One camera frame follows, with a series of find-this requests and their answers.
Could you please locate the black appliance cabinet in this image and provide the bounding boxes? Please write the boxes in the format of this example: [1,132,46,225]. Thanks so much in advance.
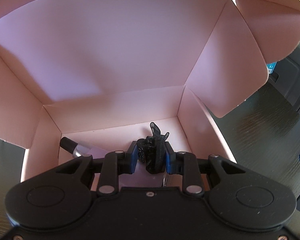
[268,44,300,114]

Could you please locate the brown fish oil bottle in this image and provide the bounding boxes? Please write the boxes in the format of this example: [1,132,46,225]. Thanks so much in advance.
[266,62,277,75]

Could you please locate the pink cardboard box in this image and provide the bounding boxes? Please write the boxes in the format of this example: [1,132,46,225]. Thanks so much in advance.
[0,0,300,180]

